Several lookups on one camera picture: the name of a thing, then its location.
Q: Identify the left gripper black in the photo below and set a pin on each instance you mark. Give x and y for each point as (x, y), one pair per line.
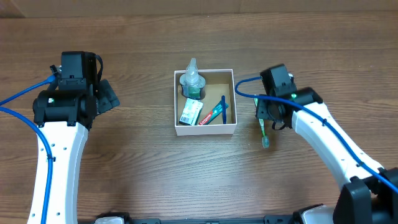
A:
(107, 95)

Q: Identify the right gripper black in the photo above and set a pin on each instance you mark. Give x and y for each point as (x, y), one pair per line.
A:
(265, 113)

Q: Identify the green white toothbrush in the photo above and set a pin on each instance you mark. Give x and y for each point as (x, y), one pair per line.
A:
(265, 139)

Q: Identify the blue disposable razor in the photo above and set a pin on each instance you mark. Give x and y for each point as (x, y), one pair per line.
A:
(223, 107)

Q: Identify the green Colgate toothpaste tube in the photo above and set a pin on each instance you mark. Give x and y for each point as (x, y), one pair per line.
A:
(214, 113)

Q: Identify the white soap bar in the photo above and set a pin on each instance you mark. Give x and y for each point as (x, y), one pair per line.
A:
(191, 112)

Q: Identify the clear pump bottle blue liquid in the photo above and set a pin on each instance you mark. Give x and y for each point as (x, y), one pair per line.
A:
(192, 83)

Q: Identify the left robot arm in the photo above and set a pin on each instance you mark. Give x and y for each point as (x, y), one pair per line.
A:
(64, 114)

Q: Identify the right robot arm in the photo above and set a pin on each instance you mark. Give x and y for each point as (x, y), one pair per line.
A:
(368, 191)

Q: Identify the open cardboard box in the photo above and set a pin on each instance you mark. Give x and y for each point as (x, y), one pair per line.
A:
(219, 82)

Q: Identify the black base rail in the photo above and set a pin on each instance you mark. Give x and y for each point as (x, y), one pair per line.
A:
(125, 218)

